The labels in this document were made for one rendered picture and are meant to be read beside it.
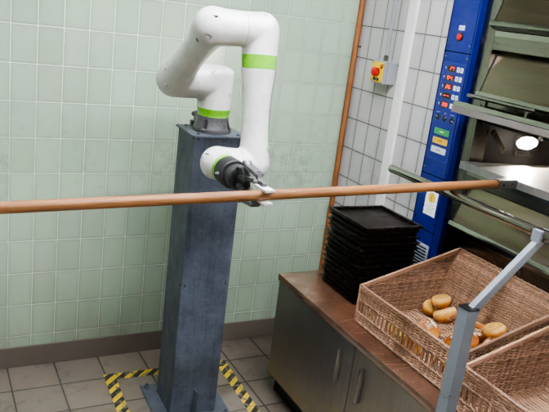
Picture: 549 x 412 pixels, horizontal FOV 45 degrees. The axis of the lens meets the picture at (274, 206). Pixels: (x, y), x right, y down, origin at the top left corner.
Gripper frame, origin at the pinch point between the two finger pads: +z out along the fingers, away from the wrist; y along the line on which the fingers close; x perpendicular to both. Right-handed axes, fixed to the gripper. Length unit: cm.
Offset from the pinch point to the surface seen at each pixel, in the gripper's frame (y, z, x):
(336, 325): 61, -26, -52
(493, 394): 46, 46, -57
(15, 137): 13, -123, 50
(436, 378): 56, 21, -60
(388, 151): 6, -81, -105
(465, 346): 33, 39, -48
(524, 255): 7, 38, -65
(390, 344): 57, -3, -59
